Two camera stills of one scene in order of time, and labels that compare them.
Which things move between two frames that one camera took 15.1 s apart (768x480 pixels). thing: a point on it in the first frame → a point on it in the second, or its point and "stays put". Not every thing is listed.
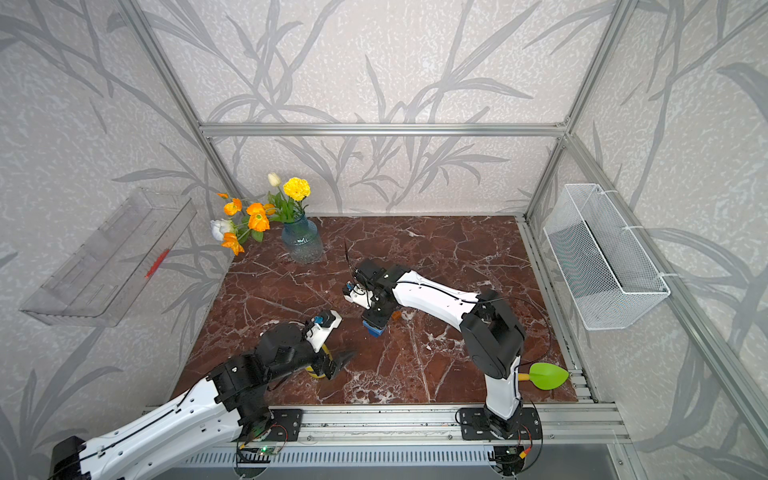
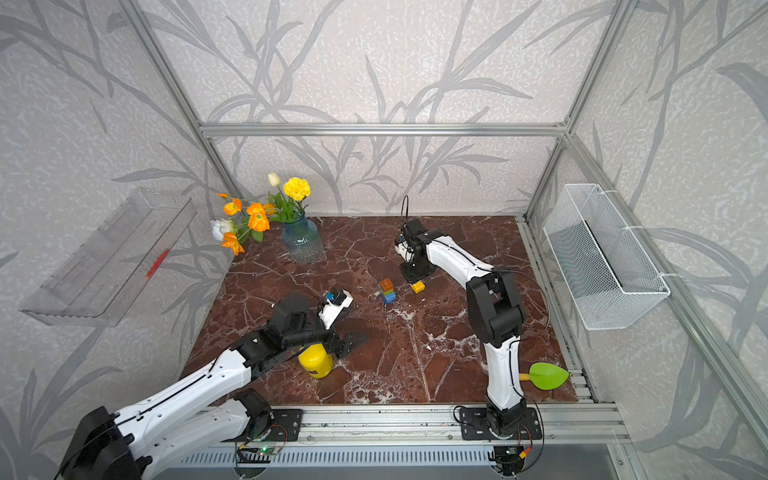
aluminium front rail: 424,424 stays put
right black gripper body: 375,307 → 413,271
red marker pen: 156,265 stays put
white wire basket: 608,279 stays put
